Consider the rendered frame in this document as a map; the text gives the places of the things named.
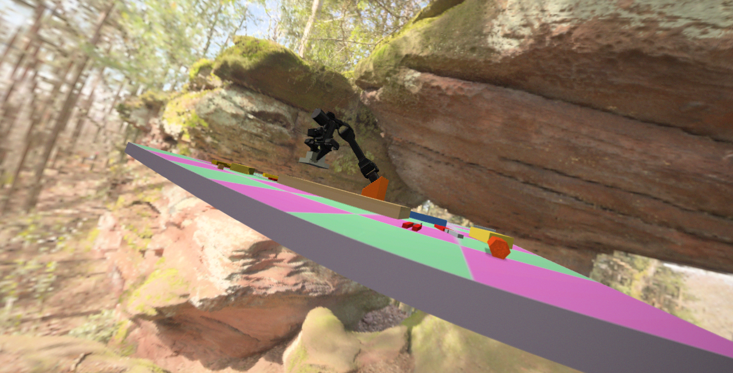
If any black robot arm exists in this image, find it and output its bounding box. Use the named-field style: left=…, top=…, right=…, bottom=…
left=307, top=108, right=380, bottom=183

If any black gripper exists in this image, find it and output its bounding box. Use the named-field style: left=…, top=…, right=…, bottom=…
left=305, top=128, right=339, bottom=160

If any tan wooden panel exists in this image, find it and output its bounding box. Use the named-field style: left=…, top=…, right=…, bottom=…
left=277, top=174, right=411, bottom=219

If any orange-handled awl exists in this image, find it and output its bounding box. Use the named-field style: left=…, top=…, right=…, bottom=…
left=487, top=236, right=511, bottom=260

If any blue rectangular tray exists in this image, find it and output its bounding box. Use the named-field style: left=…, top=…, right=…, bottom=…
left=409, top=211, right=447, bottom=227

